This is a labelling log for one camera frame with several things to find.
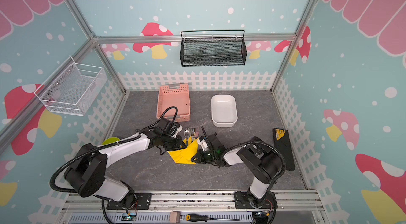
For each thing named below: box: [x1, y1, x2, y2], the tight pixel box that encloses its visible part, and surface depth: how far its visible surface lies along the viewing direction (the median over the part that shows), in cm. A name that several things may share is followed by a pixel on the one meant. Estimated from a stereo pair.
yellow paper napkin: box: [167, 135, 199, 165], surface depth 90 cm
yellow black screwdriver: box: [185, 213, 241, 222], surface depth 71 cm
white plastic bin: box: [210, 94, 238, 128], surface depth 111 cm
